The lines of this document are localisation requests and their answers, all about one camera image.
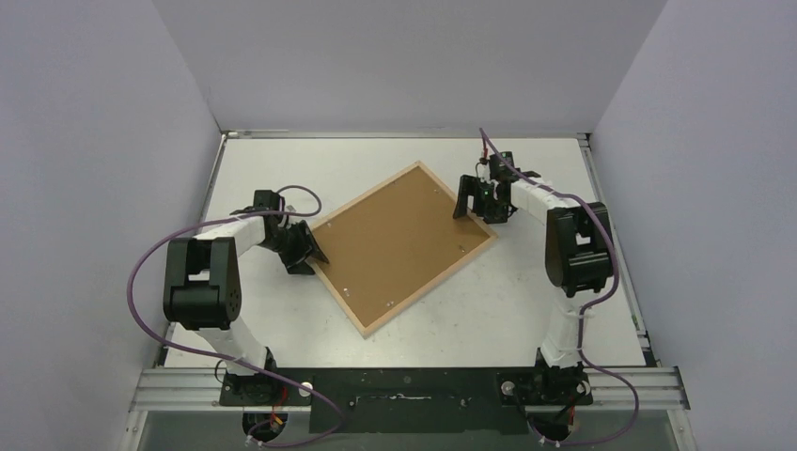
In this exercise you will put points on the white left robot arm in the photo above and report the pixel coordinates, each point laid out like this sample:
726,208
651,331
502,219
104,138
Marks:
202,283

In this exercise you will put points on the brown cardboard backing board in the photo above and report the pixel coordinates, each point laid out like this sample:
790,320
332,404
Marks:
405,243

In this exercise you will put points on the white wooden picture frame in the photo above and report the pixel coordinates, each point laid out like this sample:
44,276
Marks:
367,327

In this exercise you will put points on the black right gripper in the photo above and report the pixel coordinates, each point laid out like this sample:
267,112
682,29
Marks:
476,195

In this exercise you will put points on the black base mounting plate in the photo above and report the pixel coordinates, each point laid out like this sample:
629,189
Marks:
417,400

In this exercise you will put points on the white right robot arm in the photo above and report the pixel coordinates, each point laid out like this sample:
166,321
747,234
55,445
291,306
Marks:
576,255

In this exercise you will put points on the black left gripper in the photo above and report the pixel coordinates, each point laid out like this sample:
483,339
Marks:
297,262

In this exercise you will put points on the aluminium front rail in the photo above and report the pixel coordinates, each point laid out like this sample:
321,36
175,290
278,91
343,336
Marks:
197,389

